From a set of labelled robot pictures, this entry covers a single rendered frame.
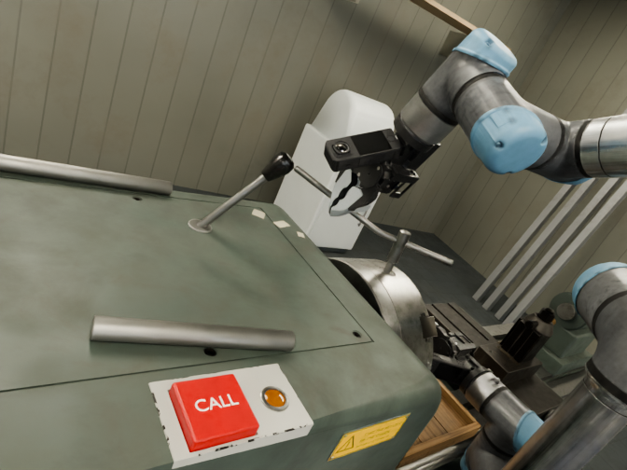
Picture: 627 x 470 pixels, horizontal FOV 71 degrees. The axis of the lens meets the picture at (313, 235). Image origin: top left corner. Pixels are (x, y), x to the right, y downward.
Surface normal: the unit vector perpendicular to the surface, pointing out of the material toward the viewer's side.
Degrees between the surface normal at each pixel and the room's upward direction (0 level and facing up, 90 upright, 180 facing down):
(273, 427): 0
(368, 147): 36
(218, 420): 0
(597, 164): 130
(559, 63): 90
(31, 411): 0
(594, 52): 90
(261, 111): 90
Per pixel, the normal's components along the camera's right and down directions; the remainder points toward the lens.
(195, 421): 0.39, -0.84
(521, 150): 0.18, 0.79
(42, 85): 0.42, 0.54
